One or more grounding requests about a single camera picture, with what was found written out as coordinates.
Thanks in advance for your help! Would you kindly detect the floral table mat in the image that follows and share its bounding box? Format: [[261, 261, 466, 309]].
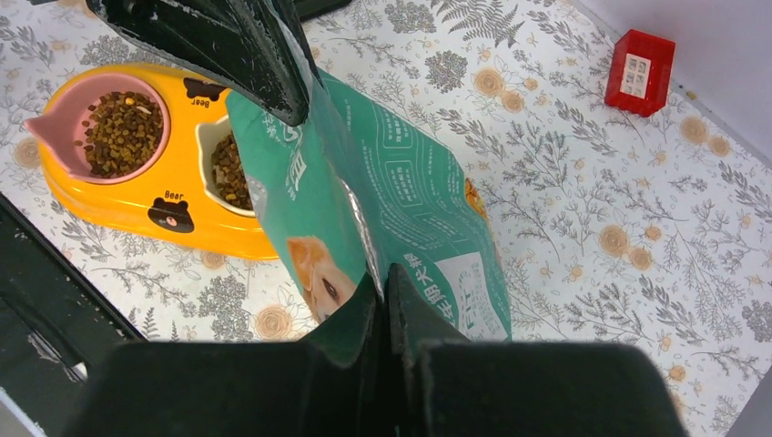
[[1, 1, 771, 436]]

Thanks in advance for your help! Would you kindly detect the green dog food bag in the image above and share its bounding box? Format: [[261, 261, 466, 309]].
[[226, 73, 512, 340]]

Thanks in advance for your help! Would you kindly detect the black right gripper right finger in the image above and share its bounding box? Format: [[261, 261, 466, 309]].
[[385, 263, 468, 436]]

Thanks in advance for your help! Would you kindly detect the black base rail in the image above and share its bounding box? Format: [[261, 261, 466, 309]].
[[1, 198, 143, 436]]

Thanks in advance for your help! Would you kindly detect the small red box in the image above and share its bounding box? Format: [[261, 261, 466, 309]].
[[604, 29, 676, 117]]

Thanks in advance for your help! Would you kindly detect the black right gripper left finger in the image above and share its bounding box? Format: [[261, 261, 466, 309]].
[[302, 274, 381, 436]]

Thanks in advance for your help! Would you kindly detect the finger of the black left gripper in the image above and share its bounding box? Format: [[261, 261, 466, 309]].
[[90, 1, 315, 127]]

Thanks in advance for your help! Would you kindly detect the yellow double pet bowl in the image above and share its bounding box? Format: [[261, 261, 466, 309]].
[[25, 64, 276, 260]]

